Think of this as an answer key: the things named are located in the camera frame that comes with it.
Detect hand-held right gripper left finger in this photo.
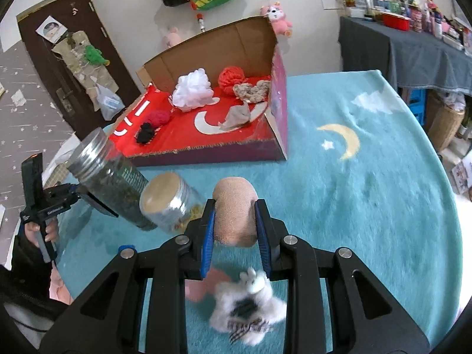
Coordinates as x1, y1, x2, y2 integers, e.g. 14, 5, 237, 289
39, 198, 216, 354

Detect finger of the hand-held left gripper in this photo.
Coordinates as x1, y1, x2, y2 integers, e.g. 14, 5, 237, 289
77, 188, 119, 218

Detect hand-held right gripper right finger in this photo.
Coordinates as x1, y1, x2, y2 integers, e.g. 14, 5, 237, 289
254, 198, 432, 354

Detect tall glass jar metal lid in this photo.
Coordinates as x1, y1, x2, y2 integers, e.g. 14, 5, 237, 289
66, 127, 159, 232

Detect beige round puff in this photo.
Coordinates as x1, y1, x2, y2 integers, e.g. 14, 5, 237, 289
213, 177, 259, 248

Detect small glass jar gold contents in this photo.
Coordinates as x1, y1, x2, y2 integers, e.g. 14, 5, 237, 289
139, 173, 205, 234

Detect white fluffy plush toy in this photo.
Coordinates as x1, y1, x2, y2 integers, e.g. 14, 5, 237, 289
208, 267, 288, 346

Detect black knitted piece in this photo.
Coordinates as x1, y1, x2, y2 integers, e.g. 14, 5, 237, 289
135, 122, 155, 144

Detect cardboard box red lining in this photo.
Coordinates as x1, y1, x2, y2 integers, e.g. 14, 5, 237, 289
109, 17, 289, 167

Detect red knitted piece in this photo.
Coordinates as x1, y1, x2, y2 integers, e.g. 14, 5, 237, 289
147, 109, 172, 128

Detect grey white cloth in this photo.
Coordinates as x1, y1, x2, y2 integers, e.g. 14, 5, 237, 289
217, 104, 252, 130

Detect pink soft pad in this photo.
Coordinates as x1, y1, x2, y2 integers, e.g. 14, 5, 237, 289
184, 267, 222, 303

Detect person's left hand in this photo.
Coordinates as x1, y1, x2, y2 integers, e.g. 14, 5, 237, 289
22, 222, 59, 253

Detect pink garment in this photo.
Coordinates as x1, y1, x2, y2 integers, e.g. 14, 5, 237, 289
49, 267, 74, 305

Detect teal printed blanket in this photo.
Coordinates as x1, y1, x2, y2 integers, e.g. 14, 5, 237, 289
55, 70, 463, 354

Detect clear plastic bag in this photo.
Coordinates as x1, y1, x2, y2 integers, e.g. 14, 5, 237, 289
95, 83, 126, 122

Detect beige hanging organizer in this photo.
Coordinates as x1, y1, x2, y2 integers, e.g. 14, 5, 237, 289
52, 31, 120, 111

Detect dark brown door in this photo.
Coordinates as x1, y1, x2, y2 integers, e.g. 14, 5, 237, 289
17, 0, 142, 137

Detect white bath pouf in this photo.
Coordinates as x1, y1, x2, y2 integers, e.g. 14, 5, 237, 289
171, 68, 215, 112

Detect green plush toy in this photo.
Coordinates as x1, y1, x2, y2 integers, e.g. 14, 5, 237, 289
84, 45, 110, 67

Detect red yarn ball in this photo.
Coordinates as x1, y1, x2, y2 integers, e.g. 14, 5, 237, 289
217, 65, 247, 96

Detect photo on door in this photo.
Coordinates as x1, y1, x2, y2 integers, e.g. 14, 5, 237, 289
36, 15, 69, 41

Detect pale pink plush toy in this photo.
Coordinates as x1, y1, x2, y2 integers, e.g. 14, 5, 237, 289
162, 26, 183, 48

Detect wicker basket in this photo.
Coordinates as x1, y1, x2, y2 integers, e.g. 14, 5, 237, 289
428, 105, 466, 152

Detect bright pink plush toy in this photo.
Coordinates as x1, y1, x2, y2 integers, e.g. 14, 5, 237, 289
260, 3, 294, 37

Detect table with grey cloth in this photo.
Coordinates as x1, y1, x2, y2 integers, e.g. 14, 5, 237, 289
338, 17, 472, 94

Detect red plastic basin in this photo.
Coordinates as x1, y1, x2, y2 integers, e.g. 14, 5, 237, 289
381, 12, 412, 32

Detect row of cosmetic bottles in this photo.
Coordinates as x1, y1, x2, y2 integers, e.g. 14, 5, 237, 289
334, 0, 472, 52

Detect metal door handle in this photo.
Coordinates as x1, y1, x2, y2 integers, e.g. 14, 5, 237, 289
56, 86, 76, 113

